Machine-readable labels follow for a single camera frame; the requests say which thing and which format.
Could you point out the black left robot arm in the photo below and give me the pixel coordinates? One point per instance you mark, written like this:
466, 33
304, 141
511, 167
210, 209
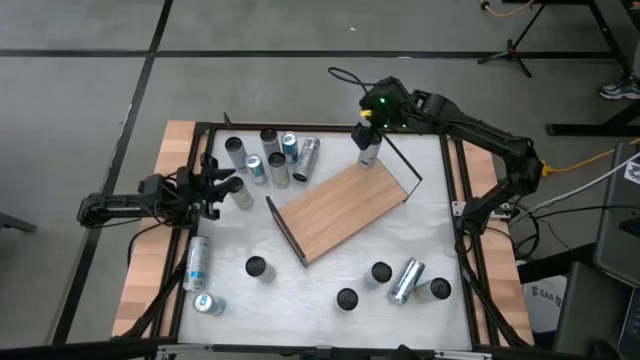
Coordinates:
110, 205

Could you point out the wooden shelf with black frame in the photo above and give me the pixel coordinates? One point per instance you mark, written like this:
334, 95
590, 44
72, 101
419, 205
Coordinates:
340, 210

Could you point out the dark grey equipment case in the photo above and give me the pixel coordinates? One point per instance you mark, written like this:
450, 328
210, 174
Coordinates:
590, 310

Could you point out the white cardboard box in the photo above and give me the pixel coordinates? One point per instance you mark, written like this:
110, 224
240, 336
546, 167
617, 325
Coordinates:
542, 310

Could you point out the Red Bull can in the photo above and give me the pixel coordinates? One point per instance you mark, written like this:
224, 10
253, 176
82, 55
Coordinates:
205, 303
256, 172
290, 150

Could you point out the black-top Celsius can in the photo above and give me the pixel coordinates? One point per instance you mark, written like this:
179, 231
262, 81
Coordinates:
440, 288

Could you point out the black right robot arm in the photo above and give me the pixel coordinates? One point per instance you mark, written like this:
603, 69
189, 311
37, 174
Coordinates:
475, 130

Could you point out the Celsius Arctic Vibe can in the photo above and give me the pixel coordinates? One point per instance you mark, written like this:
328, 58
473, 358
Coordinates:
237, 159
369, 157
256, 266
270, 145

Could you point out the Celsius Tropical Vibe can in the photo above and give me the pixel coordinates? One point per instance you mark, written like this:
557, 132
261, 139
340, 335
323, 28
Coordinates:
381, 271
280, 175
244, 199
347, 299
306, 158

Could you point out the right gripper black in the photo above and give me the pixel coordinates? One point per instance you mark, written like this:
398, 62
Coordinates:
392, 112

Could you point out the black aluminium table frame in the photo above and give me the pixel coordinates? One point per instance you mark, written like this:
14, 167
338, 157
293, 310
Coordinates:
250, 125

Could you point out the black tripod stand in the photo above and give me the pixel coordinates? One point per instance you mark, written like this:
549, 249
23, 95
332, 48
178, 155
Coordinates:
510, 50

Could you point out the black desk frame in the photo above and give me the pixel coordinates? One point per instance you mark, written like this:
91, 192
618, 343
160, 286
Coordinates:
575, 129

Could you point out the person's shoe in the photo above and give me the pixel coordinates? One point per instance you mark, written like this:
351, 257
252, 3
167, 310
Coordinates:
620, 91

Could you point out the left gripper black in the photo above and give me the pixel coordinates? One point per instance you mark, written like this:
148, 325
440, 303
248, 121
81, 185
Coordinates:
190, 190

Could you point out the black stand foot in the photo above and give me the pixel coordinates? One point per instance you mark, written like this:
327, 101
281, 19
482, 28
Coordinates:
15, 223

